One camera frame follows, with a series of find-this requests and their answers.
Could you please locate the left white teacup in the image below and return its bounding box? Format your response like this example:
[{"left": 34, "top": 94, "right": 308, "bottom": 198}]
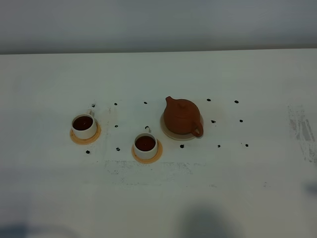
[{"left": 71, "top": 110, "right": 97, "bottom": 139}]

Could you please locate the orange coaster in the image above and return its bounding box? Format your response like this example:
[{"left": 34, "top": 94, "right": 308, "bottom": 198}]
[
  {"left": 131, "top": 140, "right": 163, "bottom": 164},
  {"left": 69, "top": 122, "right": 102, "bottom": 145}
]

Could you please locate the white teacup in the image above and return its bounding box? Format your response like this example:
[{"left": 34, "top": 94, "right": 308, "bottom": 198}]
[
  {"left": 71, "top": 110, "right": 97, "bottom": 139},
  {"left": 133, "top": 126, "right": 158, "bottom": 159}
]

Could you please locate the right orange coaster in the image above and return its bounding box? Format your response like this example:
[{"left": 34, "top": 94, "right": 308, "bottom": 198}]
[{"left": 131, "top": 140, "right": 163, "bottom": 164}]

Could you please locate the brown clay teapot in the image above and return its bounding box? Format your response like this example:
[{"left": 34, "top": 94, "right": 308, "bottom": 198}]
[{"left": 163, "top": 96, "right": 204, "bottom": 137}]

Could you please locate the left orange coaster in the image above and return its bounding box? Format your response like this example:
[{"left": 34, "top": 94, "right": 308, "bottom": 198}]
[{"left": 69, "top": 122, "right": 102, "bottom": 145}]

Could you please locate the beige round teapot saucer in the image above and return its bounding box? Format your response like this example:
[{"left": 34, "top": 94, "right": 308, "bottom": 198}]
[{"left": 160, "top": 113, "right": 204, "bottom": 141}]

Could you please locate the right white teacup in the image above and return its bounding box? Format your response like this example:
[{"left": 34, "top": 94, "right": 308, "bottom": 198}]
[{"left": 133, "top": 126, "right": 158, "bottom": 159}]

